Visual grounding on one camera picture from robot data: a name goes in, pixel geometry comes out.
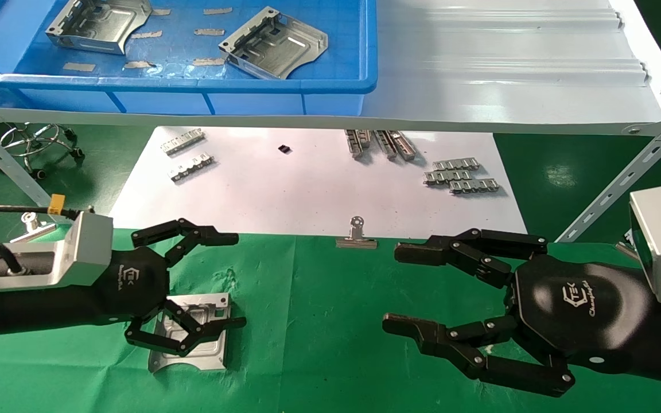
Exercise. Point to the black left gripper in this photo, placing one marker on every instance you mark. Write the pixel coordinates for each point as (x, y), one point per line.
(138, 284)

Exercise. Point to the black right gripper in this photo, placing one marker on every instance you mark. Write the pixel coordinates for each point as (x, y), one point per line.
(577, 310)

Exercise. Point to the stamped sheet metal bracket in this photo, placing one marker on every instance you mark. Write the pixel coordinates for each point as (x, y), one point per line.
(276, 49)
(213, 353)
(92, 26)

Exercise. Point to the notched metal strip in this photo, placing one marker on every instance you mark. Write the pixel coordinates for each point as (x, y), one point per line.
(455, 165)
(446, 178)
(474, 186)
(191, 167)
(182, 141)

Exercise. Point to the silver binder clip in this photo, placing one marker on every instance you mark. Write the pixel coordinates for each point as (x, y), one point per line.
(32, 228)
(357, 238)

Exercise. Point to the green table cloth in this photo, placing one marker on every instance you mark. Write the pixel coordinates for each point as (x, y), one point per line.
(319, 321)

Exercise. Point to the white paper sheet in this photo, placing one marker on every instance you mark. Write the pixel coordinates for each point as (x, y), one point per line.
(307, 189)

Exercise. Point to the small black clip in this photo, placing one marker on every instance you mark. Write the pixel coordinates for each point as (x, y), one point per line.
(284, 149)

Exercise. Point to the perforated angle iron brace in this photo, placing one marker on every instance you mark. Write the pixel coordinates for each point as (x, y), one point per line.
(623, 178)
(15, 172)

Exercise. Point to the chrome stool base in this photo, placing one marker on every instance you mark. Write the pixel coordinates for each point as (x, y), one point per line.
(38, 143)

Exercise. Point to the grey tape piece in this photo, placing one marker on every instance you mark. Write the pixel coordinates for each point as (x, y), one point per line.
(79, 67)
(161, 11)
(147, 34)
(218, 11)
(209, 61)
(209, 31)
(137, 65)

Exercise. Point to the white corrugated shelf panel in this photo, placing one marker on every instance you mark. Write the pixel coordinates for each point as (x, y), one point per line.
(508, 57)

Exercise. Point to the blue plastic bin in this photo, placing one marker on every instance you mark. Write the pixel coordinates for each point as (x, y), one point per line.
(342, 46)

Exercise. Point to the short metal rail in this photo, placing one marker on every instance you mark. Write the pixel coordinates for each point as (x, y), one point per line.
(366, 137)
(354, 144)
(387, 145)
(405, 147)

